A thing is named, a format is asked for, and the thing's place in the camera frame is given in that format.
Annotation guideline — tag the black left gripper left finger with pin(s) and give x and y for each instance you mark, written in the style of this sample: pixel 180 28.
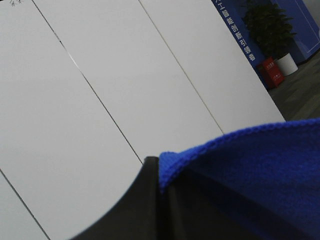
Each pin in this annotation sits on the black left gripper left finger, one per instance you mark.
pixel 134 216

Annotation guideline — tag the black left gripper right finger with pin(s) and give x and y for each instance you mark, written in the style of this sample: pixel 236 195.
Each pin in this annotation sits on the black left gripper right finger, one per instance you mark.
pixel 187 214

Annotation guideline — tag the blue microfibre towel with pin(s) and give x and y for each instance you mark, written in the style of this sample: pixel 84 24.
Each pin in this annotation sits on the blue microfibre towel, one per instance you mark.
pixel 266 178

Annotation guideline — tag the red fire extinguisher box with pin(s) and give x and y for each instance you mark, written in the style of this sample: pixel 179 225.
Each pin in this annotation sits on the red fire extinguisher box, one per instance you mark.
pixel 271 73

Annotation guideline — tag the white plant pot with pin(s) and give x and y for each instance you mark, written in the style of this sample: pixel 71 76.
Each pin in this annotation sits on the white plant pot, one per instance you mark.
pixel 286 65

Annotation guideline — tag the green potted plant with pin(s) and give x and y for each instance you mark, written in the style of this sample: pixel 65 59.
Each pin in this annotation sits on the green potted plant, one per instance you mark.
pixel 269 27

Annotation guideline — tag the blue sign board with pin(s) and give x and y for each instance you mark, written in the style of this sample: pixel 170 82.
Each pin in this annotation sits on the blue sign board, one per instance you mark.
pixel 304 45

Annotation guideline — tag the white wall panels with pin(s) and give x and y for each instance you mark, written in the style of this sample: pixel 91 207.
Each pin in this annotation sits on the white wall panels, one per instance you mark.
pixel 89 88

